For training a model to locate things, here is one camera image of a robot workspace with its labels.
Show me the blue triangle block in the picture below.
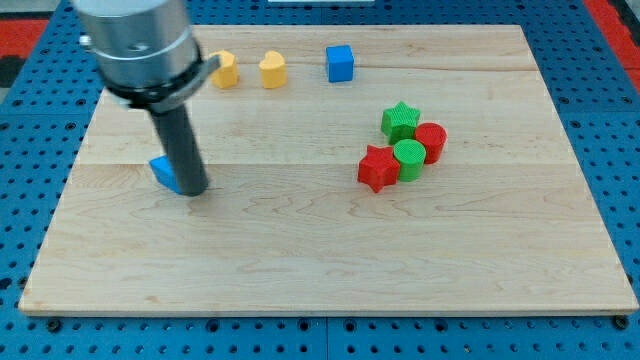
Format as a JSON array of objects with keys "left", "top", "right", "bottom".
[{"left": 149, "top": 155, "right": 181, "bottom": 194}]

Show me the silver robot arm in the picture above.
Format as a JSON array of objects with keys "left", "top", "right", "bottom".
[{"left": 73, "top": 0, "right": 220, "bottom": 113}]

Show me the yellow hexagon block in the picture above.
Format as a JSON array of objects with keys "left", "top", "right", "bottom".
[{"left": 209, "top": 50, "right": 239, "bottom": 89}]

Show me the wooden board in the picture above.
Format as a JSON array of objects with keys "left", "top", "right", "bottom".
[{"left": 19, "top": 25, "right": 638, "bottom": 317}]

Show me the red star block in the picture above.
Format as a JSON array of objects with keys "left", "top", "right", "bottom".
[{"left": 357, "top": 145, "right": 400, "bottom": 193}]

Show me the green cylinder block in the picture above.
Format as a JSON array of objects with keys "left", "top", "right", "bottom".
[{"left": 393, "top": 139, "right": 426, "bottom": 182}]

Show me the green star block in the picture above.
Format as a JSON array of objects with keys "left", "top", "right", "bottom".
[{"left": 381, "top": 101, "right": 421, "bottom": 145}]

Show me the yellow heart block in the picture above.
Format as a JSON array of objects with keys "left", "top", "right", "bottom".
[{"left": 259, "top": 50, "right": 287, "bottom": 89}]

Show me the red cylinder block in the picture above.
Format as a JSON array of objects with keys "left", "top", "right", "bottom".
[{"left": 414, "top": 122, "right": 447, "bottom": 164}]

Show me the blue cube block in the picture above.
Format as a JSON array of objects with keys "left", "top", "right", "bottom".
[{"left": 325, "top": 45, "right": 354, "bottom": 83}]

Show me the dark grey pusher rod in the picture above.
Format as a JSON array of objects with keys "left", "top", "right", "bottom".
[{"left": 151, "top": 105, "right": 208, "bottom": 196}]

